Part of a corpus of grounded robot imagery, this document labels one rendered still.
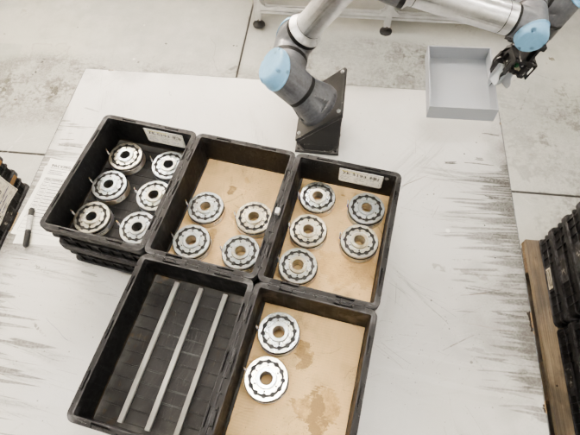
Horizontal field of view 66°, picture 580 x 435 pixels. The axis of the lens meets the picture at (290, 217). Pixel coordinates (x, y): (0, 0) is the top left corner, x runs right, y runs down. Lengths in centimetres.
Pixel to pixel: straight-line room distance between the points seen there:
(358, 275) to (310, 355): 25
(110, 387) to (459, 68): 140
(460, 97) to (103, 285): 124
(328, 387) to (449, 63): 111
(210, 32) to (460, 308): 243
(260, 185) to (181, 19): 216
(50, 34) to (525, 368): 324
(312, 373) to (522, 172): 183
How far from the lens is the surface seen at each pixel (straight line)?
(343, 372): 114
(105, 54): 324
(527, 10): 127
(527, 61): 147
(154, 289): 125
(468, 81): 162
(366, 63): 295
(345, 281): 120
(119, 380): 121
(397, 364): 129
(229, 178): 137
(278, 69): 138
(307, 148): 155
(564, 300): 205
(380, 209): 128
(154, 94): 184
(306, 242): 121
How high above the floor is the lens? 194
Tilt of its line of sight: 61 degrees down
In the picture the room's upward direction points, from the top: 2 degrees counter-clockwise
